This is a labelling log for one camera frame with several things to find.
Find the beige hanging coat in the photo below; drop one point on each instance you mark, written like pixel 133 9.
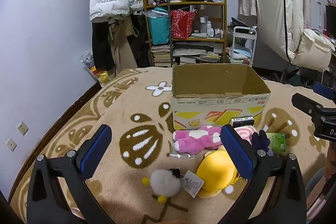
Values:
pixel 123 48

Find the printed cardboard box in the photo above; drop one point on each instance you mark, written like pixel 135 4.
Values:
pixel 199 82

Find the office chair base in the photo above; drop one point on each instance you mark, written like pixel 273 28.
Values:
pixel 284 76

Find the white wall socket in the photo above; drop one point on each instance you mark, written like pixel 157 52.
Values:
pixel 22 128
pixel 11 144

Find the white duvet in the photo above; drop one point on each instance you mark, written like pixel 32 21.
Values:
pixel 275 3

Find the red patterned bag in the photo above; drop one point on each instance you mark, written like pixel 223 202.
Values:
pixel 182 24

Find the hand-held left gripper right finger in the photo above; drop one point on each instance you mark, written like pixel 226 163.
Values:
pixel 236 150

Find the beige patterned blanket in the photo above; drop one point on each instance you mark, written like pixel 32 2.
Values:
pixel 126 182

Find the purple plush toy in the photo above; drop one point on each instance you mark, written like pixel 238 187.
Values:
pixel 260 141

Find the pink bear plush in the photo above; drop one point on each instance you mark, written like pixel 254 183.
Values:
pixel 191 140

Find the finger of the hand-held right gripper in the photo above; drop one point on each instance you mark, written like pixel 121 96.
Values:
pixel 302 102
pixel 325 91

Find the white fluffy pompom plush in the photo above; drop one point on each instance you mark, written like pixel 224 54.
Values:
pixel 165 183

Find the light blue folded cloth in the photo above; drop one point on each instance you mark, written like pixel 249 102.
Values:
pixel 241 53

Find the clear plastic wrapper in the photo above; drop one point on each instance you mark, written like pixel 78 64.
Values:
pixel 178 155

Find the white trolley cart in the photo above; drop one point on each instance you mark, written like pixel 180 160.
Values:
pixel 242 29

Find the green packet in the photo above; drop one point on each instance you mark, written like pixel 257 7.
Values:
pixel 277 142

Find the group of cosmetic bottles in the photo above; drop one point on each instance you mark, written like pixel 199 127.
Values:
pixel 208 27

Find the cream pillow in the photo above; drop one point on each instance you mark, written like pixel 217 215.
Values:
pixel 312 48

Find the yellow plush toy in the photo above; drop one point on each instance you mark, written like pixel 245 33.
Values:
pixel 215 171

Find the black hanging garment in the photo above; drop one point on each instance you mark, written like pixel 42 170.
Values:
pixel 102 45

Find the pile of books and papers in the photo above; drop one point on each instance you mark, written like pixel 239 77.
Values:
pixel 194 53

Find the stack of books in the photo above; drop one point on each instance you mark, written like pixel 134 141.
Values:
pixel 161 56

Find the wooden shelf rack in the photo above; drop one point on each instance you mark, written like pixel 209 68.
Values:
pixel 197 4

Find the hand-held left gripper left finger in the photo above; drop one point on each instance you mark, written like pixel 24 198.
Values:
pixel 95 150

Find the teal shopping bag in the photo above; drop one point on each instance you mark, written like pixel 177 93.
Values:
pixel 157 27

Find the small black box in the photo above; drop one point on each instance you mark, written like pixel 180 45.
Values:
pixel 241 123

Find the pink swirl roll plush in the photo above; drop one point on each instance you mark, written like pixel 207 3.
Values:
pixel 244 133

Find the person's right hand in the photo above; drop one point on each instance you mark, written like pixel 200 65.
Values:
pixel 331 161

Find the plastic bag of colourful things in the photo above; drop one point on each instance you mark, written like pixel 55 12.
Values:
pixel 94 69

